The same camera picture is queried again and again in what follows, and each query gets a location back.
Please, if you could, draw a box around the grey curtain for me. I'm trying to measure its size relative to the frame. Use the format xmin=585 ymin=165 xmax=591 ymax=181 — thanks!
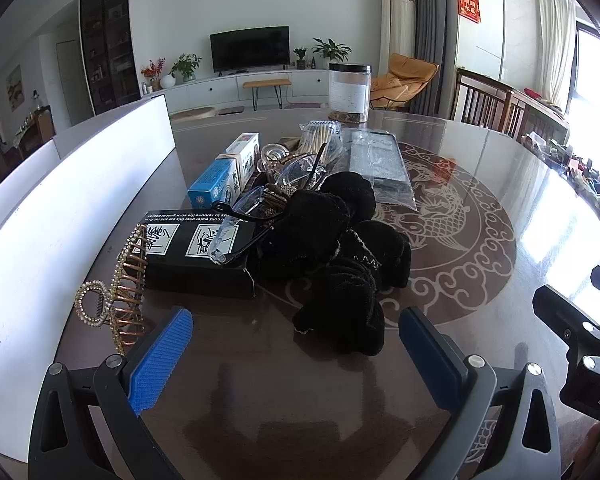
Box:
xmin=399 ymin=0 xmax=461 ymax=117

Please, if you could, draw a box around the dark display cabinet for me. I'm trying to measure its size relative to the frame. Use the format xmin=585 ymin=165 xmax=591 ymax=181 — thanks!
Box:
xmin=78 ymin=0 xmax=142 ymax=116

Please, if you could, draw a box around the black television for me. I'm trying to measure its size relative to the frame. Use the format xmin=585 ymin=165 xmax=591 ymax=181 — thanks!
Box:
xmin=210 ymin=26 xmax=291 ymax=73

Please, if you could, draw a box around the white cardboard box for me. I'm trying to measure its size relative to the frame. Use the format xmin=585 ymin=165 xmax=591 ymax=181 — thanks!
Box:
xmin=0 ymin=94 xmax=177 ymax=466

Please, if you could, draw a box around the wooden side table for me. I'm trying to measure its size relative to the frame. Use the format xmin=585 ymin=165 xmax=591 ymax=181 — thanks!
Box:
xmin=505 ymin=87 xmax=573 ymax=146

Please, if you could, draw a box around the clear jar with black lid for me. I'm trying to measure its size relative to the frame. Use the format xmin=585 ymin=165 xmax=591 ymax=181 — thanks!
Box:
xmin=327 ymin=61 xmax=372 ymax=125

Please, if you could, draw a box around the wall painting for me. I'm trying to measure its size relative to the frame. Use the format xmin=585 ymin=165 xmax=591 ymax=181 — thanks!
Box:
xmin=5 ymin=65 xmax=31 ymax=111

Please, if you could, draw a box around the pile of assorted clutter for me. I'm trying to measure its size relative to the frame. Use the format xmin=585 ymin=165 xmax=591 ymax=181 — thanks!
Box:
xmin=522 ymin=130 xmax=600 ymax=241

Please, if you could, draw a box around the blue white toothpaste box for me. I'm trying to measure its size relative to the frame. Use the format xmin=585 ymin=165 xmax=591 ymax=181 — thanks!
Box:
xmin=187 ymin=132 xmax=261 ymax=211

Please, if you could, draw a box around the bushy potted plant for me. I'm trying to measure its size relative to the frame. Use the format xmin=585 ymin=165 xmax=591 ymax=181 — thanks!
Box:
xmin=170 ymin=53 xmax=203 ymax=84

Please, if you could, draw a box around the white vase with red flowers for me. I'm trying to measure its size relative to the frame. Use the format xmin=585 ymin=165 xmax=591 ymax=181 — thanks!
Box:
xmin=140 ymin=57 xmax=176 ymax=92

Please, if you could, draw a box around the round cat scratcher pad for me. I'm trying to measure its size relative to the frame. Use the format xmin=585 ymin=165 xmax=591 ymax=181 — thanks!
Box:
xmin=170 ymin=106 xmax=216 ymax=122

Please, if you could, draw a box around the large leafy potted plant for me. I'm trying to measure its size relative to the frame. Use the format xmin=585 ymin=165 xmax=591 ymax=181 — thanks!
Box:
xmin=311 ymin=37 xmax=353 ymax=68

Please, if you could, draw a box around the wooden bench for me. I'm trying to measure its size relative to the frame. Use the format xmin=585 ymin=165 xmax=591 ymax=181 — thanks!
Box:
xmin=242 ymin=77 xmax=293 ymax=111

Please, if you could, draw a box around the white sheer curtain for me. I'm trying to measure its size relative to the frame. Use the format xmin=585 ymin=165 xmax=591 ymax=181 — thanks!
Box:
xmin=536 ymin=0 xmax=578 ymax=106

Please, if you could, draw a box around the wooden dining chair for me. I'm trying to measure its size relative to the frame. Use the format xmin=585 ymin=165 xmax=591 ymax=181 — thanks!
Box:
xmin=452 ymin=67 xmax=518 ymax=133

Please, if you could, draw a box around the orange lounge chair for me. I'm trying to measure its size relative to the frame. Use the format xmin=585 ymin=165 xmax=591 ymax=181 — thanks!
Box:
xmin=369 ymin=52 xmax=440 ymax=111

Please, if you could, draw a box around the large window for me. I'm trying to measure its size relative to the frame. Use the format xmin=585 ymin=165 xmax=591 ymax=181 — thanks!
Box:
xmin=562 ymin=20 xmax=600 ymax=131

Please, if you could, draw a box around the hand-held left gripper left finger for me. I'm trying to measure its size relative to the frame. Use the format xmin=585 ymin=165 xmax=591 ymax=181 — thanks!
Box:
xmin=26 ymin=305 xmax=194 ymax=480

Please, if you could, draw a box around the gold hair claw clip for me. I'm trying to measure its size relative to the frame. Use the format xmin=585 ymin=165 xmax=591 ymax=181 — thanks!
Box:
xmin=75 ymin=224 xmax=148 ymax=356

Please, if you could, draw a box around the covered standing air conditioner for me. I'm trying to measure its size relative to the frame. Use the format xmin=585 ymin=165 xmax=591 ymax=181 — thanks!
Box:
xmin=380 ymin=0 xmax=417 ymax=78

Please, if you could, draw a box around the black printed box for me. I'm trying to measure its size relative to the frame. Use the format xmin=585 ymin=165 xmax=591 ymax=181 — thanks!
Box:
xmin=142 ymin=209 xmax=258 ymax=300

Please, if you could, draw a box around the brown patterned desktop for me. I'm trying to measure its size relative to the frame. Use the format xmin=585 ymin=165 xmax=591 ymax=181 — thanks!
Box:
xmin=55 ymin=107 xmax=600 ymax=480

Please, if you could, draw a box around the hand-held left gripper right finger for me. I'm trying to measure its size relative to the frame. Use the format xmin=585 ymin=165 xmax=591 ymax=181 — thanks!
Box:
xmin=398 ymin=305 xmax=564 ymax=480

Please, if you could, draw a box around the white tv cabinet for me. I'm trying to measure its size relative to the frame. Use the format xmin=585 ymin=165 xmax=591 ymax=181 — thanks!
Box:
xmin=150 ymin=67 xmax=333 ymax=111

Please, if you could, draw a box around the phone case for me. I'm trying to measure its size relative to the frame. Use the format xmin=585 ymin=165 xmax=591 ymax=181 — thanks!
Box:
xmin=341 ymin=127 xmax=417 ymax=210

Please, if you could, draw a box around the red wall hanging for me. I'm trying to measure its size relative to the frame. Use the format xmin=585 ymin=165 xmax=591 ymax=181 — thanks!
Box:
xmin=456 ymin=0 xmax=482 ymax=24

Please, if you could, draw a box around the bag of wooden swabs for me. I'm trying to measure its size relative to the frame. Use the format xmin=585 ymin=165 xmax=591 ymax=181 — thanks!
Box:
xmin=297 ymin=120 xmax=346 ymax=171

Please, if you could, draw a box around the small glass bottle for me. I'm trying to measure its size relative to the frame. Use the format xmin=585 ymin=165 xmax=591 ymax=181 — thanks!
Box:
xmin=259 ymin=142 xmax=291 ymax=177

